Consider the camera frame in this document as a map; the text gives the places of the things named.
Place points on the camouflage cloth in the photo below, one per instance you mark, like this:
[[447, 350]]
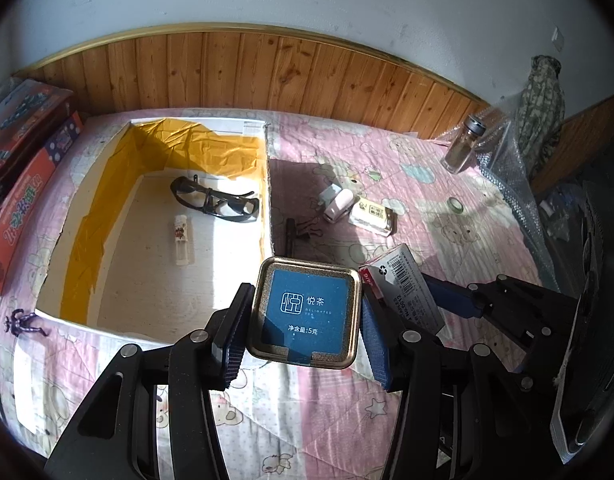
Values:
[[539, 105]]

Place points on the bubble wrap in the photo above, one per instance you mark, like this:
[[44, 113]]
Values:
[[512, 185]]

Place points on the small tape roll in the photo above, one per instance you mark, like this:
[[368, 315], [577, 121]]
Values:
[[456, 200]]

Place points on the pink printed blanket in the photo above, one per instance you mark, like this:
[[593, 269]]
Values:
[[312, 410]]

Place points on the red carton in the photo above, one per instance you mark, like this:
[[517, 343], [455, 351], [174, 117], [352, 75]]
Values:
[[22, 200]]

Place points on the blue square tea tin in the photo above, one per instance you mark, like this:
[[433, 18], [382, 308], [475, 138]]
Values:
[[307, 305]]

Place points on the pink white cylinder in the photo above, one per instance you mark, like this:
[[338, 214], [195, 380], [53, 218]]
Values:
[[339, 207]]

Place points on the glass bottle metal cap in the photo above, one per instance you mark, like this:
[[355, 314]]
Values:
[[462, 147]]

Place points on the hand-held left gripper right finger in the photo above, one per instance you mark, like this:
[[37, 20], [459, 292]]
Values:
[[377, 350]]

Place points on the purple toy figurine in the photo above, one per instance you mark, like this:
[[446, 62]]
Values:
[[23, 324]]

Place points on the black glasses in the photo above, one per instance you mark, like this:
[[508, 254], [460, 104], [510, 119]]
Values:
[[247, 208]]

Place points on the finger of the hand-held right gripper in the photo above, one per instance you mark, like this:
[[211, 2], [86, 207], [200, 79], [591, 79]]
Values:
[[449, 295], [552, 352]]

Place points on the tissue packet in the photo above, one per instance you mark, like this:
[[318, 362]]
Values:
[[372, 215]]

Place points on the black binder clip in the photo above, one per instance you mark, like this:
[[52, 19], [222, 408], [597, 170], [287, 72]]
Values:
[[291, 237]]

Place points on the white barcode box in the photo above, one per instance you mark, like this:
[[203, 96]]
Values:
[[407, 280]]

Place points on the small clear bottle red label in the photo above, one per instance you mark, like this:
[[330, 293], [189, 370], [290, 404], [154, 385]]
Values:
[[183, 240]]

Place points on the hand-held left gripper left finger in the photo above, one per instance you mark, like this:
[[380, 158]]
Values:
[[237, 340]]

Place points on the cardboard box yellow tape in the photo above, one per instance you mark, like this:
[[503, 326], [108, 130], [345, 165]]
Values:
[[137, 240]]

